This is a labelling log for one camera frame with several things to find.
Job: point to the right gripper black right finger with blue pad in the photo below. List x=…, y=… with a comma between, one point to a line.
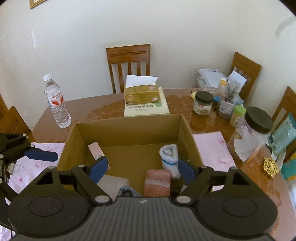
x=198, y=183

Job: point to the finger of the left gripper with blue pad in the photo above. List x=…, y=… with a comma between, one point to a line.
x=41, y=155

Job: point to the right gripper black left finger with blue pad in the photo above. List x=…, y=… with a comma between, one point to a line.
x=87, y=178

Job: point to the white translucent plastic sheet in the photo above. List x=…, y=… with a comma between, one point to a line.
x=112, y=184

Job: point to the red white knitted sock roll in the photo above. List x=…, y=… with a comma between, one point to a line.
x=157, y=183

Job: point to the pink small carton box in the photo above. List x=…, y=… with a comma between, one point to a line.
x=97, y=152

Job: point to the wooden chair left side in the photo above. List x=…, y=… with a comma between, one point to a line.
x=12, y=122

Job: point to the wooden chair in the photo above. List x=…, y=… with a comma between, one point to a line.
x=248, y=69
x=12, y=122
x=286, y=106
x=128, y=55

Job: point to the rolled white sock blue stripe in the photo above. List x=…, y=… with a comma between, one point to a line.
x=170, y=158

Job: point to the pink floral tablecloth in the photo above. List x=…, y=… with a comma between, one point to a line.
x=212, y=148

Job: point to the grey blue knitted item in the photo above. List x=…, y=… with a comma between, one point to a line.
x=127, y=191

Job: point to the brown cardboard box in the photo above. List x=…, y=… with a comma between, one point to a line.
x=131, y=145

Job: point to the clear plastic water bottle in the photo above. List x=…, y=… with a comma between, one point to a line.
x=56, y=102

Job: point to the small jar black lid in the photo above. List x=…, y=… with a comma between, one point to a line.
x=203, y=102

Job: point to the glass jar with pens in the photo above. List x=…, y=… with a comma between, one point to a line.
x=228, y=100

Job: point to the small bottle green cap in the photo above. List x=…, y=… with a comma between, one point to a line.
x=238, y=112

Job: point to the gold filigree ornament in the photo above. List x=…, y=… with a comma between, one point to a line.
x=270, y=167

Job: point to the large clear jar black lid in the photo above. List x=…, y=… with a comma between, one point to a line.
x=250, y=134

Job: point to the bottle with yellow cap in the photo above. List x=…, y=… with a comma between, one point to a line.
x=222, y=87

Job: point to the yellow-green tissue box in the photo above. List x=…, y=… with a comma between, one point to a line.
x=141, y=90

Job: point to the stack of white papers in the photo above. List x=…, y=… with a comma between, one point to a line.
x=209, y=78

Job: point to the teal packaged item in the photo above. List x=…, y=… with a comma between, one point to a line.
x=283, y=135

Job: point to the wooden chair right side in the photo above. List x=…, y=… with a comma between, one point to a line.
x=286, y=106

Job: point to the wooden chair back right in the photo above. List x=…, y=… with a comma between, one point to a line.
x=248, y=69

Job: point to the wooden chair at back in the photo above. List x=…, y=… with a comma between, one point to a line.
x=128, y=55

